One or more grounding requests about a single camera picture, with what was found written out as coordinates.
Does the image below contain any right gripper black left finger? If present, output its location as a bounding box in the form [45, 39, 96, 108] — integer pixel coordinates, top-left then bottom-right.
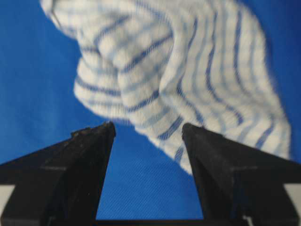
[0, 122, 116, 226]

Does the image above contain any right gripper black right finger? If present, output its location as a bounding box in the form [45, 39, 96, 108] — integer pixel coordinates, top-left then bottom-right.
[182, 123, 301, 226]

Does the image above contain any white blue-striped towel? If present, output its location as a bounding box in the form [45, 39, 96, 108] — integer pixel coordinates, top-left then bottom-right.
[40, 0, 291, 173]

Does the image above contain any blue table cloth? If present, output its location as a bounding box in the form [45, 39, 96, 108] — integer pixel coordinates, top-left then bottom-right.
[0, 0, 301, 220]

